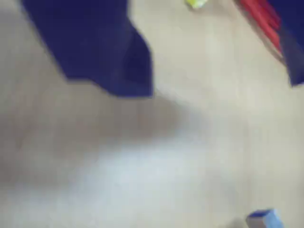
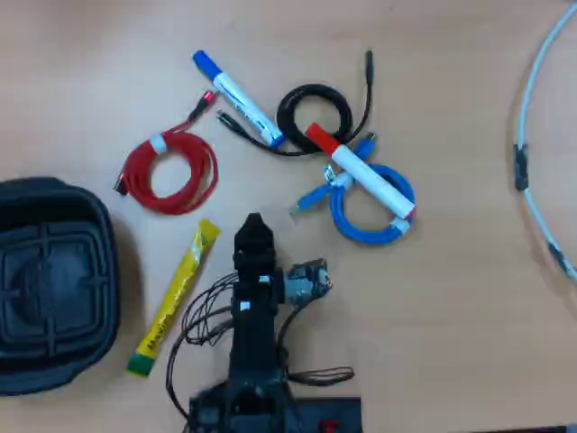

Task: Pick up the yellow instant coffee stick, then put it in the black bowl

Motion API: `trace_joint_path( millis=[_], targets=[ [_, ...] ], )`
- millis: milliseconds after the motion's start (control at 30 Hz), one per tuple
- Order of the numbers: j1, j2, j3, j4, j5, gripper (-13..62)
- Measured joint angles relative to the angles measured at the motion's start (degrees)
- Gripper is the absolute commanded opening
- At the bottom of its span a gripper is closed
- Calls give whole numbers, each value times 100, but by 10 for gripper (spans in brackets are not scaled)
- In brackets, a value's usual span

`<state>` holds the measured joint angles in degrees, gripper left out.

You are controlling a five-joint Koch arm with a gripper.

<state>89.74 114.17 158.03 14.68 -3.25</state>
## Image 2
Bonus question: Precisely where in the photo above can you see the red capped white marker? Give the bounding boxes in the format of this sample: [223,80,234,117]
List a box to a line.
[305,122,417,222]

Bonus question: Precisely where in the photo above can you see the black camera cable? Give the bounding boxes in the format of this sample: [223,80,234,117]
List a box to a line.
[275,299,313,376]

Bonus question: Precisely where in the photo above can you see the thin brown servo wires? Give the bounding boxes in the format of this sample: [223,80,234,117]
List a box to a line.
[165,272,355,423]

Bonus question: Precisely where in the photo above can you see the blue coiled USB cable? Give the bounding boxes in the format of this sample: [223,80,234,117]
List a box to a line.
[288,132,417,246]

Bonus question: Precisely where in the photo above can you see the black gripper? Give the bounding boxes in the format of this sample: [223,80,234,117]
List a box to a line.
[231,212,286,319]

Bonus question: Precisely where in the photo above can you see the red coiled USB cable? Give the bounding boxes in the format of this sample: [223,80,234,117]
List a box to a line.
[112,89,220,217]

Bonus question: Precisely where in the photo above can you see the black coiled USB cable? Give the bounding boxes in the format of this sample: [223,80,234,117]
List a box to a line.
[215,49,376,158]

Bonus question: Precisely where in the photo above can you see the yellow instant coffee stick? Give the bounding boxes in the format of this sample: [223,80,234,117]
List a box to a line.
[125,218,223,379]

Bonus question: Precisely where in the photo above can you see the black cable tape wrap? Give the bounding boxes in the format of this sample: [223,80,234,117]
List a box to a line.
[513,143,530,192]
[546,241,571,277]

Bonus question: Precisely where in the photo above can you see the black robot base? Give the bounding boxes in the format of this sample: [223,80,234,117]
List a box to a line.
[188,382,363,433]

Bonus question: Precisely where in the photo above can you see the bare circuit board camera module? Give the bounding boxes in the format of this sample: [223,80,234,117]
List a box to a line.
[283,257,334,305]

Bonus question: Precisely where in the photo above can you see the long white cable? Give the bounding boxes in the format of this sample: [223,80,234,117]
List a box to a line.
[513,0,577,284]

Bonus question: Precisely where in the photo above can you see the blue capped white marker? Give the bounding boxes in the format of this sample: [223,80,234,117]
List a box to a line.
[192,49,287,150]

